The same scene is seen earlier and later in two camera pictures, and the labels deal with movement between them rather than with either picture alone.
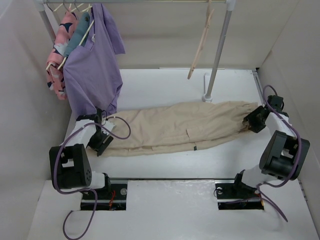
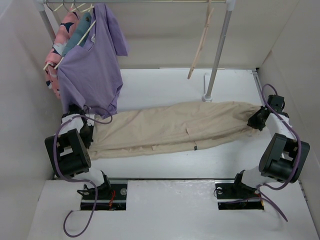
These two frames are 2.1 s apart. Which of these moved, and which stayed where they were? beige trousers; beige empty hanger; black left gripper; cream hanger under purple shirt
Moved: black left gripper
Stayed: cream hanger under purple shirt; beige trousers; beige empty hanger
